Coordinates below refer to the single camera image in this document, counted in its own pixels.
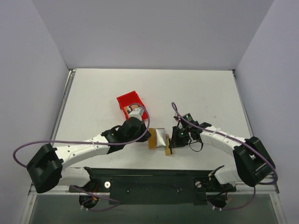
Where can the orange credit card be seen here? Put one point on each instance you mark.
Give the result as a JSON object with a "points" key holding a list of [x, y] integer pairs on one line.
{"points": [[128, 109], [168, 151]]}

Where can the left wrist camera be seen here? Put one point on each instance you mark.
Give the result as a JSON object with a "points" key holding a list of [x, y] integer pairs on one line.
{"points": [[136, 113]]}

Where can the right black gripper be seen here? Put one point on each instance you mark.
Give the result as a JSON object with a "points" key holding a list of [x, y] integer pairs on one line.
{"points": [[173, 140]]}

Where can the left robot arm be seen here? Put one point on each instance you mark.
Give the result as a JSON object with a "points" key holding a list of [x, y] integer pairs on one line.
{"points": [[45, 168]]}

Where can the aluminium frame rail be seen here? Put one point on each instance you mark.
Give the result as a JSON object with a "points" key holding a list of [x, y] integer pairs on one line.
{"points": [[241, 189]]}

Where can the red plastic bin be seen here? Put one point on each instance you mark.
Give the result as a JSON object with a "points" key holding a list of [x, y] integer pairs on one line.
{"points": [[128, 99]]}

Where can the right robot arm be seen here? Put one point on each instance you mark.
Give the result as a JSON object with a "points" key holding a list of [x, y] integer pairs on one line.
{"points": [[253, 165]]}

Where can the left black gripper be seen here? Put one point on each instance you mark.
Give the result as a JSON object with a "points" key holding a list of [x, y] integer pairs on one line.
{"points": [[145, 134]]}

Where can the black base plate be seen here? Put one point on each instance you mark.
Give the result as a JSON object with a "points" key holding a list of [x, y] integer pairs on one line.
{"points": [[153, 186]]}

